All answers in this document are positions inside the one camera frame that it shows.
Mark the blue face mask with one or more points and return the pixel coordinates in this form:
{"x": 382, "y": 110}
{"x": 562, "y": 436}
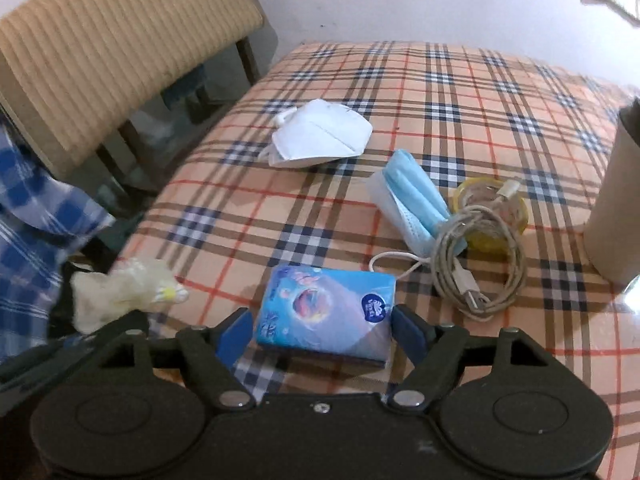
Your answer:
{"x": 415, "y": 195}

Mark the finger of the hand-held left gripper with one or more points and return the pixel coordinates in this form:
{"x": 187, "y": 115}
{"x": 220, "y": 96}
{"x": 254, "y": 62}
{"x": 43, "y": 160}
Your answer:
{"x": 105, "y": 332}

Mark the blue plaid cloth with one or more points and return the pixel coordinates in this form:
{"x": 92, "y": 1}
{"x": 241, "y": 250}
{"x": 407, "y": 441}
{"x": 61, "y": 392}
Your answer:
{"x": 35, "y": 240}

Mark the blue tissue pack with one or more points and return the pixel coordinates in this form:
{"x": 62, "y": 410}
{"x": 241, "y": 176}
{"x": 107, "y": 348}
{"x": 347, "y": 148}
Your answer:
{"x": 320, "y": 310}

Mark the paper cup with black lid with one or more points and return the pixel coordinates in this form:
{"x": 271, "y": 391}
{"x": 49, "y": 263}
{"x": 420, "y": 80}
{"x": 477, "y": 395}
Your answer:
{"x": 617, "y": 200}

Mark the white face mask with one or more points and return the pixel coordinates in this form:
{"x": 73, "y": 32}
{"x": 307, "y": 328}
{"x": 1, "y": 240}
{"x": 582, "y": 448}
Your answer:
{"x": 320, "y": 132}

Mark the cream fluffy cloth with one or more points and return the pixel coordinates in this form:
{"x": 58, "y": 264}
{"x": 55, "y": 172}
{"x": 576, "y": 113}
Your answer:
{"x": 120, "y": 287}

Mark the yellow tape roll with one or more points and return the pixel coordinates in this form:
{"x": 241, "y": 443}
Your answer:
{"x": 517, "y": 215}

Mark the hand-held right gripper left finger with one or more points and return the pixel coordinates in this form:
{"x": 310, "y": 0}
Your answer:
{"x": 235, "y": 334}

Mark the wooden chair with cushion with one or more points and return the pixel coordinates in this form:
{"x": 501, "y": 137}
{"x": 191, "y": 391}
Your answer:
{"x": 125, "y": 35}

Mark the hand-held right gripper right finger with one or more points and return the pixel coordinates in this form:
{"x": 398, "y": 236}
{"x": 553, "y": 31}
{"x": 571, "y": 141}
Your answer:
{"x": 404, "y": 332}

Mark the dark wooden chair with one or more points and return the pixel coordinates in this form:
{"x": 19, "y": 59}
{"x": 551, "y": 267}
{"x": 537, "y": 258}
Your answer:
{"x": 247, "y": 60}

